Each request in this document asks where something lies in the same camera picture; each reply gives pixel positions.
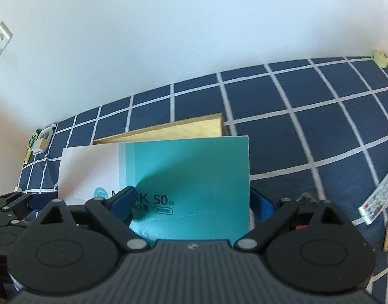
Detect teal white mask box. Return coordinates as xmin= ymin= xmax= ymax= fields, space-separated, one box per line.
xmin=58 ymin=136 xmax=250 ymax=242

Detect white multicolour button remote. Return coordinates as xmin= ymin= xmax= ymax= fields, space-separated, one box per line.
xmin=358 ymin=173 xmax=388 ymax=225

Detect white charger items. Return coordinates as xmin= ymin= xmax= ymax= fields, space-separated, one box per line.
xmin=24 ymin=124 xmax=57 ymax=164

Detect brown cardboard box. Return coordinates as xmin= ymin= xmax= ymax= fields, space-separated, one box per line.
xmin=93 ymin=113 xmax=227 ymax=145

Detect blue checkered bed sheet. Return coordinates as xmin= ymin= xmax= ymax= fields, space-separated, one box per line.
xmin=19 ymin=57 xmax=388 ymax=303

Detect pale green tape roll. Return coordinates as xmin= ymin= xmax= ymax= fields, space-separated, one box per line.
xmin=374 ymin=49 xmax=388 ymax=69

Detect white wall socket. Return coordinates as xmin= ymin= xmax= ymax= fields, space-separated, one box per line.
xmin=0 ymin=21 xmax=13 ymax=56

